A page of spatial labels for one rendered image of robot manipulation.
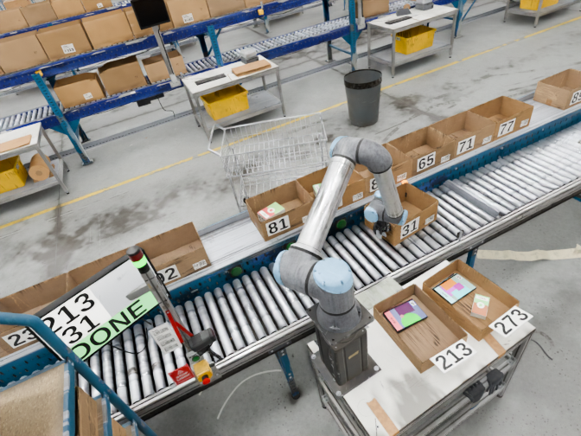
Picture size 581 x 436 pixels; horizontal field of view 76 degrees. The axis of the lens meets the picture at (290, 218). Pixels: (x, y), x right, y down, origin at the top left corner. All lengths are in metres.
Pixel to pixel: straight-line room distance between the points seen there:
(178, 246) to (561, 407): 2.59
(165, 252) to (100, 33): 4.29
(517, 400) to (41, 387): 2.56
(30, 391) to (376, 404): 1.37
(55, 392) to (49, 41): 5.64
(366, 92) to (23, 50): 4.56
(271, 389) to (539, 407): 1.69
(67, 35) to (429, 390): 5.94
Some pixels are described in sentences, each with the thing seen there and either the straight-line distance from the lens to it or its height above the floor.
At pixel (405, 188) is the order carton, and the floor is 0.87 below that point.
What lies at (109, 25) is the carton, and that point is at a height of 1.62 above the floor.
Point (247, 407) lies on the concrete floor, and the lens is 2.86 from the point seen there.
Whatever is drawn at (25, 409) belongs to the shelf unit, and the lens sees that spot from 1.17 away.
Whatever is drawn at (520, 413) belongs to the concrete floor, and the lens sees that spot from 2.90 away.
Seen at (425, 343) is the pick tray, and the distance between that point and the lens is 2.10.
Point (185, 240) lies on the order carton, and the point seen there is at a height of 0.93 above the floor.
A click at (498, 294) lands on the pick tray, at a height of 0.80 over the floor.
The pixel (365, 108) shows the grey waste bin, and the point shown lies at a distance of 5.34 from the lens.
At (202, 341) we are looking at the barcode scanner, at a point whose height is 1.08.
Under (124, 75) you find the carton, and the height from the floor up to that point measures 1.01.
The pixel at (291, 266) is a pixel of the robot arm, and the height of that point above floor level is 1.42.
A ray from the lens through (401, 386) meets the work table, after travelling 1.99.
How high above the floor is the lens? 2.55
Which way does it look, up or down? 40 degrees down
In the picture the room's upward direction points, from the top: 11 degrees counter-clockwise
